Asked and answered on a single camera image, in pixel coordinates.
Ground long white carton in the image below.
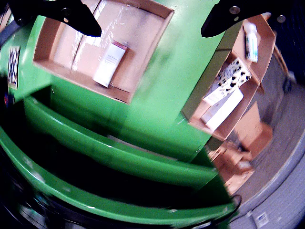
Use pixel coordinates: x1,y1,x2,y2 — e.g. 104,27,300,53
200,88,244,131

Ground cow print hand cream box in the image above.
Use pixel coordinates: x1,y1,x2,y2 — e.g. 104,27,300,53
207,58,252,101

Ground green metal shelf unit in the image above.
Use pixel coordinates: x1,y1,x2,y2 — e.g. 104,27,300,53
0,88,239,229

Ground black patterned card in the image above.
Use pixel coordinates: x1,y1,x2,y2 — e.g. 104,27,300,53
7,46,21,90

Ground open brown cardboard box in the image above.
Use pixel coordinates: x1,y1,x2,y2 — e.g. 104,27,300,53
181,49,265,141
215,13,277,94

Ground large shallow cardboard tray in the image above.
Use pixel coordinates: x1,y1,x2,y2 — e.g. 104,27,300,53
32,0,175,104

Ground small labelled cardboard carton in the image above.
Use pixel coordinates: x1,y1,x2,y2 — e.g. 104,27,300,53
209,143,255,194

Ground white teal tube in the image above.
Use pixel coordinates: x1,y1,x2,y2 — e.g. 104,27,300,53
244,22,259,63

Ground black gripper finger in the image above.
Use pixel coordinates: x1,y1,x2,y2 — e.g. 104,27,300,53
200,0,296,38
7,0,102,38

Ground empty open cardboard carton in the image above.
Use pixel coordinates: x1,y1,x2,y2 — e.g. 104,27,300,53
234,102,274,153

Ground white blue wall label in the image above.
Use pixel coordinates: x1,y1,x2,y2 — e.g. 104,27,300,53
256,212,269,227

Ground reddish brown cosmetic box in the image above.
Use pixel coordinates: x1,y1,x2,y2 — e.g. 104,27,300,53
92,40,131,88

